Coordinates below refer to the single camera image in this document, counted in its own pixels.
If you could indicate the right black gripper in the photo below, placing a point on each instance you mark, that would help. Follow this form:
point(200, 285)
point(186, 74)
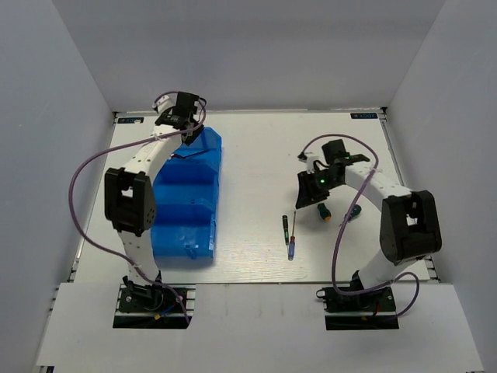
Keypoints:
point(307, 194)

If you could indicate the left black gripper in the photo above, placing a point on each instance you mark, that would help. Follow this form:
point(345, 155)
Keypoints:
point(189, 140)

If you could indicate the black green precision screwdriver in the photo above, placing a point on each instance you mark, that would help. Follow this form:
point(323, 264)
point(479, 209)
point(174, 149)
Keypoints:
point(286, 229)

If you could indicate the blue handle red screwdriver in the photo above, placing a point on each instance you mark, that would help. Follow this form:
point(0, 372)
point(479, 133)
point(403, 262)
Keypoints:
point(291, 245)

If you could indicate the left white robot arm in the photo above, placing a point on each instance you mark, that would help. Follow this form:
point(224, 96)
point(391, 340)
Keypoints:
point(129, 200)

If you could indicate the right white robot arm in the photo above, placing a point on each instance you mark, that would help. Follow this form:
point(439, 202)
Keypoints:
point(409, 224)

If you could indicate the green orange stubby screwdriver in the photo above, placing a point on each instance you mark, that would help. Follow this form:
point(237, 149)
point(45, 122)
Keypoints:
point(324, 212)

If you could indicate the blue plastic compartment bin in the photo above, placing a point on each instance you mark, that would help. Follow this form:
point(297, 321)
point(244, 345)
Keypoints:
point(187, 194)

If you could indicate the green stubby phillips screwdriver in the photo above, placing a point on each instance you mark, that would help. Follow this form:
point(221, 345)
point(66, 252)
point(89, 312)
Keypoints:
point(354, 214)

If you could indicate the left table logo sticker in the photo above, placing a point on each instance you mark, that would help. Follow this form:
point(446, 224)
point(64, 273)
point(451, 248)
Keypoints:
point(130, 120)

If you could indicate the table logo sticker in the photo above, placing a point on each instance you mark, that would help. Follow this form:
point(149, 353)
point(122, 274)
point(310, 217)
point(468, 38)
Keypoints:
point(364, 116)
point(130, 120)

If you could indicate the right table logo sticker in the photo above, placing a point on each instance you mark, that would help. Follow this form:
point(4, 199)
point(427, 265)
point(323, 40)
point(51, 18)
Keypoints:
point(364, 116)

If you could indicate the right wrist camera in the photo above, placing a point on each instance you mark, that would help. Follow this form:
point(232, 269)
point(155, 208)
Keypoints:
point(310, 160)

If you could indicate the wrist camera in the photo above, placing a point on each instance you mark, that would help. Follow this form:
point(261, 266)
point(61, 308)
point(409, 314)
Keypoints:
point(163, 103)
point(310, 160)

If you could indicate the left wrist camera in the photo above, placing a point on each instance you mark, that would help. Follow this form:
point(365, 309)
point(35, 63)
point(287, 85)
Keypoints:
point(163, 103)

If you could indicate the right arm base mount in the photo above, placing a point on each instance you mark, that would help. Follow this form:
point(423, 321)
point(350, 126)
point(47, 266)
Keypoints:
point(373, 311)

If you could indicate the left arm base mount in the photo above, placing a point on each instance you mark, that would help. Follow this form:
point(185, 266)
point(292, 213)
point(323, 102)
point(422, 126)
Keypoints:
point(160, 310)

